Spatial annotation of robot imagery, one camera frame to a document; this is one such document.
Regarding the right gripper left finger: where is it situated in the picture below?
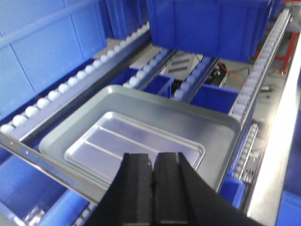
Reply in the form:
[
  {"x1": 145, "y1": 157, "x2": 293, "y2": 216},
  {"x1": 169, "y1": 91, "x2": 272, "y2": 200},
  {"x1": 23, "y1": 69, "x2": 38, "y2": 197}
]
[{"x1": 87, "y1": 153, "x2": 153, "y2": 226}]

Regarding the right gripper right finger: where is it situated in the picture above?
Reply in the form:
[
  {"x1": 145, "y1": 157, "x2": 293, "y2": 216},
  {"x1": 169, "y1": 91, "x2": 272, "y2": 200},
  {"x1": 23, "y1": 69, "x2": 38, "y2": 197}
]
[{"x1": 154, "y1": 153, "x2": 259, "y2": 226}]

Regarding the silver metal tray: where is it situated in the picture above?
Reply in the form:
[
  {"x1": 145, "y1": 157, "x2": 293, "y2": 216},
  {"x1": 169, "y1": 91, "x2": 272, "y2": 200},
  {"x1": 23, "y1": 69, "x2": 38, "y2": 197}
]
[{"x1": 64, "y1": 112, "x2": 205, "y2": 178}]

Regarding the large grey tray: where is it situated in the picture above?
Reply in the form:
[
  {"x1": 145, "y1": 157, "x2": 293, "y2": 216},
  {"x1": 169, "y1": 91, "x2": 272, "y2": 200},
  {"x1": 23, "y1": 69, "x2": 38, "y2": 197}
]
[{"x1": 39, "y1": 85, "x2": 240, "y2": 190}]

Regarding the large blue crate right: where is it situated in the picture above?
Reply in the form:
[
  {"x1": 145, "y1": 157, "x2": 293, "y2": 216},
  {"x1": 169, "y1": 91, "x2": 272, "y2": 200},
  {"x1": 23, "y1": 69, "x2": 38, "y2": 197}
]
[{"x1": 147, "y1": 0, "x2": 274, "y2": 62}]

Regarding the far right roller rail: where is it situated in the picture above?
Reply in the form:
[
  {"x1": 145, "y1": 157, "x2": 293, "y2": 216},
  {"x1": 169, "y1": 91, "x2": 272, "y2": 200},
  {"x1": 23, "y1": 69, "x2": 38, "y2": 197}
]
[{"x1": 229, "y1": 8, "x2": 291, "y2": 125}]

